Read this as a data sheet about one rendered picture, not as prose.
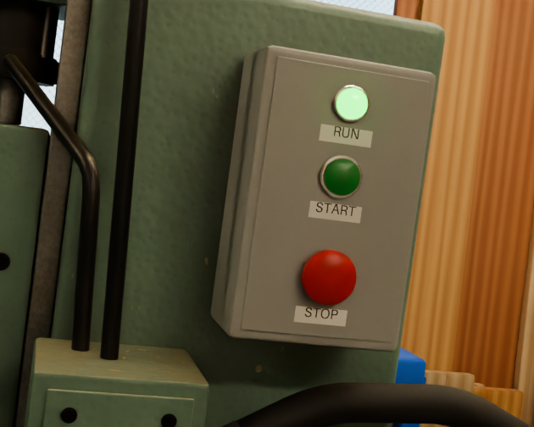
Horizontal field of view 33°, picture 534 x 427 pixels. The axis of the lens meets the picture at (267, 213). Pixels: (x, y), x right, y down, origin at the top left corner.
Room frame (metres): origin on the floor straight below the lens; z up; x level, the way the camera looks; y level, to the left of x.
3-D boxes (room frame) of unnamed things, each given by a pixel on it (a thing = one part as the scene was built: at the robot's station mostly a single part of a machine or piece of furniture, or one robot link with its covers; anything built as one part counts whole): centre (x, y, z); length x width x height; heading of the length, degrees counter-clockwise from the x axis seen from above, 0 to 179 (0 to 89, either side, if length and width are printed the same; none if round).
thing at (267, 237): (0.52, -0.03, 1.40); 0.10 x 0.06 x 0.16; 104
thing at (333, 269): (0.48, -0.04, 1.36); 0.03 x 0.01 x 0.03; 104
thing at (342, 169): (0.49, -0.04, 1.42); 0.02 x 0.01 x 0.02; 104
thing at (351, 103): (0.49, -0.04, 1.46); 0.02 x 0.01 x 0.02; 104
